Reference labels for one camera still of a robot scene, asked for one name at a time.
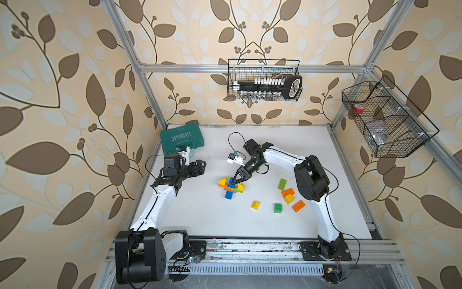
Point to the black wire basket right wall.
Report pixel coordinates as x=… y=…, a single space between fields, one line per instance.
x=408 y=126

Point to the orange lego brick right lower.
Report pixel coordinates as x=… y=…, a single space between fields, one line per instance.
x=298 y=206

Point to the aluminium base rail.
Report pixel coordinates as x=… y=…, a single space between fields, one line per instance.
x=298 y=251

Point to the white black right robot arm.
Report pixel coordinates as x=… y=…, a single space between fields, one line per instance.
x=311 y=179

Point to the orange lego brick right upper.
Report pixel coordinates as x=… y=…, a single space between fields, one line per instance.
x=288 y=192

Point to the red tape roll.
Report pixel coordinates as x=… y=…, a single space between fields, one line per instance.
x=358 y=108

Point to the clear plastic bag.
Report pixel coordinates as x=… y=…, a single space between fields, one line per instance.
x=378 y=131

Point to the black wire basket back wall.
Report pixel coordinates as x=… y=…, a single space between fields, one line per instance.
x=249 y=69

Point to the small electronics board right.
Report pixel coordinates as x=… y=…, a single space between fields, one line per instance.
x=333 y=274

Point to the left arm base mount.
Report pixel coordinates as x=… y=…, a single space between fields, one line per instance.
x=195 y=250

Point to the aluminium frame corner post right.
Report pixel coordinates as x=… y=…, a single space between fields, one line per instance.
x=387 y=16

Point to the lime green lego brick small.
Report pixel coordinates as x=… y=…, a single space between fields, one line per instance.
x=282 y=184

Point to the black white socket set rail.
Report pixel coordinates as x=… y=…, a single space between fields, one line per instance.
x=285 y=88

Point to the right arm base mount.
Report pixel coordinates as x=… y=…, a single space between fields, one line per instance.
x=321 y=251

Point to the blue lego brick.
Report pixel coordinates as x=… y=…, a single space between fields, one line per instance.
x=231 y=183

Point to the aluminium frame corner post left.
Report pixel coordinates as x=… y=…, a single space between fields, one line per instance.
x=115 y=19

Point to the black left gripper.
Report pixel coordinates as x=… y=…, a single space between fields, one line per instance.
x=198 y=169

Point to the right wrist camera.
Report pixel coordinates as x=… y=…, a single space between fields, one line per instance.
x=251 y=147

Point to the green plastic tool case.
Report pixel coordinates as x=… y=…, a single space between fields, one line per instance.
x=187 y=135

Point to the green lego brick square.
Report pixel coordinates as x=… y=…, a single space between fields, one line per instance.
x=278 y=208

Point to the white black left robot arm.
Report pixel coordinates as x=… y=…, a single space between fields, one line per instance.
x=142 y=252

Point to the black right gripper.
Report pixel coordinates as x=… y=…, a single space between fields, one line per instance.
x=243 y=173

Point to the black wire basket wall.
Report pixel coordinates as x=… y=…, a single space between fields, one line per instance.
x=408 y=126
x=249 y=69

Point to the small electronics board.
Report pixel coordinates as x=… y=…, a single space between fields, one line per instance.
x=333 y=274
x=178 y=273

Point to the aluminium frame corner post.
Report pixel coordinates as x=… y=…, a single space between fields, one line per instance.
x=387 y=16
x=115 y=19

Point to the small electronics board left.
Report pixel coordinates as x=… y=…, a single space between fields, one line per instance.
x=178 y=273

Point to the blue lego brick base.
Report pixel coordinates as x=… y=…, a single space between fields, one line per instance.
x=229 y=195

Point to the orange lego brick long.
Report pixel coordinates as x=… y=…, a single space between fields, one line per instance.
x=225 y=188

